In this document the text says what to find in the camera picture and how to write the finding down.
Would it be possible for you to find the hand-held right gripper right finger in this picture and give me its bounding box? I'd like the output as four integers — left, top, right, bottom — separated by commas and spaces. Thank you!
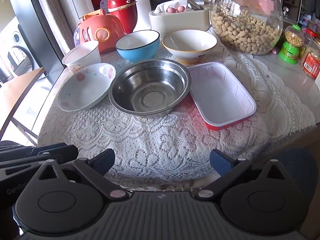
196, 149, 289, 201

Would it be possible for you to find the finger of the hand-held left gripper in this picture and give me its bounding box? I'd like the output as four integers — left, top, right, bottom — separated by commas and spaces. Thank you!
0, 145, 79, 171
0, 141, 68, 153

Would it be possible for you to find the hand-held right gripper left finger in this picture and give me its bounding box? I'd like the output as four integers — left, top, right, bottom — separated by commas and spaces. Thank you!
37, 149, 129, 201

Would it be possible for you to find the white floral plate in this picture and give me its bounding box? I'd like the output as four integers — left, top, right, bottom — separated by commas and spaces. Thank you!
57, 63, 117, 112

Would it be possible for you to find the red rectangular tray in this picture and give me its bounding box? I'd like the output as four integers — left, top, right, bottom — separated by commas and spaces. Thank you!
187, 63, 257, 131

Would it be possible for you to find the stainless steel bowl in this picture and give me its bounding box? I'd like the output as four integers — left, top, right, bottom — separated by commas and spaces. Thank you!
109, 58, 192, 116

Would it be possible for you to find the blue bowl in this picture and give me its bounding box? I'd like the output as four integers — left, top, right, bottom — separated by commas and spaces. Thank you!
115, 30, 160, 63

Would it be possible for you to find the white bowl with yellow rim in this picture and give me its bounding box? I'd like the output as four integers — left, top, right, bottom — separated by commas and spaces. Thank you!
162, 29, 218, 65

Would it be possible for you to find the wooden table with black legs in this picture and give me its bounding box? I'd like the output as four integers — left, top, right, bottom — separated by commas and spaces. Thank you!
0, 67, 47, 147

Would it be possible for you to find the white lace tablecloth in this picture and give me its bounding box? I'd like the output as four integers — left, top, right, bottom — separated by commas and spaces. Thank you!
37, 26, 317, 189

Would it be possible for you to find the blue seat cushion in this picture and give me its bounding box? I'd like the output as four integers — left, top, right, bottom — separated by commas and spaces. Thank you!
272, 147, 319, 193

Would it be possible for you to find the washing machine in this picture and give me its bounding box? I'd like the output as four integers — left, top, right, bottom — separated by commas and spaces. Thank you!
0, 16, 35, 83

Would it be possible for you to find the dark grey cabinet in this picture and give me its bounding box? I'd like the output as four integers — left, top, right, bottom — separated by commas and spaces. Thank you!
6, 0, 64, 77

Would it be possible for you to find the green candy dispenser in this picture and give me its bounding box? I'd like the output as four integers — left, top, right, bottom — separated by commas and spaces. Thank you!
279, 24, 305, 65

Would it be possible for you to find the plastic jar with red label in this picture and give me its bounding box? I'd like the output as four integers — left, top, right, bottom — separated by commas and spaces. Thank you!
300, 39, 320, 80

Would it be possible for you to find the glass jar of peanuts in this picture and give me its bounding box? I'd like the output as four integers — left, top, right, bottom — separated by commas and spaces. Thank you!
209, 0, 284, 55

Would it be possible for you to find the coral plastic toy basket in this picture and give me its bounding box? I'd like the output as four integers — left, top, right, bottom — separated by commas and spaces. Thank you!
73, 9, 126, 55

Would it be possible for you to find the beige curtain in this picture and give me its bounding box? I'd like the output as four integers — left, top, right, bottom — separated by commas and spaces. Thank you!
41, 0, 80, 48

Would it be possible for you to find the cream storage box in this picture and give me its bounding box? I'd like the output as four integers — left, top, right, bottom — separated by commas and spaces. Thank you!
149, 4, 212, 32

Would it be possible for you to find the red bin with lid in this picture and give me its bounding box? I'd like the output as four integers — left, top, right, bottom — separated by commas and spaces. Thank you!
101, 0, 138, 35

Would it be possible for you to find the clear glass lidded jar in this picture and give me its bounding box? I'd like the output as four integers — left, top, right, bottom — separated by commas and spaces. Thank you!
282, 6, 299, 27

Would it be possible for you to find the white tissue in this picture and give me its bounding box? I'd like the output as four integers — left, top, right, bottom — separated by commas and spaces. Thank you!
154, 0, 188, 13

